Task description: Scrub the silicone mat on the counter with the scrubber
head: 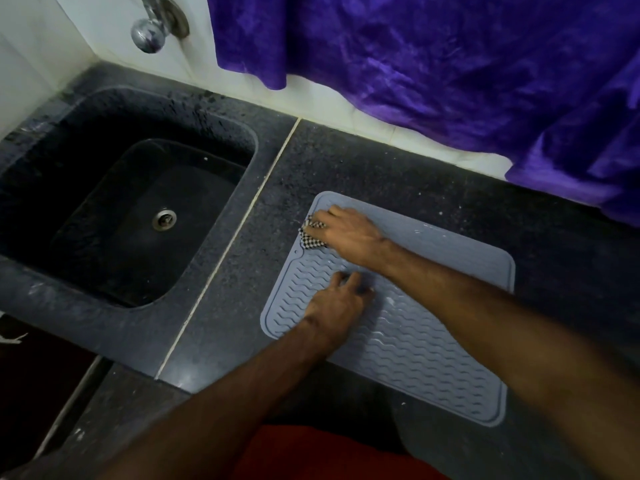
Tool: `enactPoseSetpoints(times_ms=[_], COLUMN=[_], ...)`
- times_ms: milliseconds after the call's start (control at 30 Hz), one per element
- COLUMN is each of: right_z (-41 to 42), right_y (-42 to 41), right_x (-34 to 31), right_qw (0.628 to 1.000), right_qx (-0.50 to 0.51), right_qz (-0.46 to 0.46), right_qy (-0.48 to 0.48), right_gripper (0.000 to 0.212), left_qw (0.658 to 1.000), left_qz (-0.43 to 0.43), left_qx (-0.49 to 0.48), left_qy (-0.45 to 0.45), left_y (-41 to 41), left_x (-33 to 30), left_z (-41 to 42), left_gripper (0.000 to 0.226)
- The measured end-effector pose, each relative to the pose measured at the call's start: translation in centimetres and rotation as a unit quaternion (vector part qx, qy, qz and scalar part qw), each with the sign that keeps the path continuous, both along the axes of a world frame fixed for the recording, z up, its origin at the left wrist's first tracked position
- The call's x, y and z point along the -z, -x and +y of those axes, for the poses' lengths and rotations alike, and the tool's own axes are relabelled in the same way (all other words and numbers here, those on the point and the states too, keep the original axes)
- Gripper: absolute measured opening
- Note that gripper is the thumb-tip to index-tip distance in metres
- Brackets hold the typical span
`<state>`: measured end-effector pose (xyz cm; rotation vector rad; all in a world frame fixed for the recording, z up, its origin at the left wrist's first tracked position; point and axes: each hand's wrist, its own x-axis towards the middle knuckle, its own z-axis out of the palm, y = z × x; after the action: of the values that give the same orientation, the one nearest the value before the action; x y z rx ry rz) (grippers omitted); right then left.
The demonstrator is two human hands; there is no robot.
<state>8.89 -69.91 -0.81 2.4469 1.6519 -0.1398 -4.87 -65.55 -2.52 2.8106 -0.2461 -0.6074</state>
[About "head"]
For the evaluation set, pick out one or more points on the person's left hand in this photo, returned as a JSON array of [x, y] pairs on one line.
[[335, 309]]

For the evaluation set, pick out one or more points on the chrome wall tap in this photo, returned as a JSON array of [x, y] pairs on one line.
[[150, 34]]

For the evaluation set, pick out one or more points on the person's right hand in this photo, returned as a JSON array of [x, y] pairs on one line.
[[352, 234]]

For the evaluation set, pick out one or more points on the person's red garment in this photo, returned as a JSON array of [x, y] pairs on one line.
[[325, 457]]

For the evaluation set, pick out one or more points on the black white checkered cloth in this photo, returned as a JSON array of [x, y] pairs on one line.
[[309, 237]]

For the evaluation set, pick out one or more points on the grey ribbed silicone mat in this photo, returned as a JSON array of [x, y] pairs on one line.
[[430, 354]]

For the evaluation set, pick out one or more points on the person's right forearm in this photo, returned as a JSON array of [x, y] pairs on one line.
[[540, 354]]

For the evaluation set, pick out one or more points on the black stone sink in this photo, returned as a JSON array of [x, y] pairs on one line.
[[125, 204]]

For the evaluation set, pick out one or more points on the purple cloth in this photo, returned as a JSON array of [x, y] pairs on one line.
[[450, 59]]

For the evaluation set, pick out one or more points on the metal sink drain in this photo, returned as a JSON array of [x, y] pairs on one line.
[[164, 219]]

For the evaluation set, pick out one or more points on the person's left forearm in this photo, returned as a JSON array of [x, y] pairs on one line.
[[220, 409]]

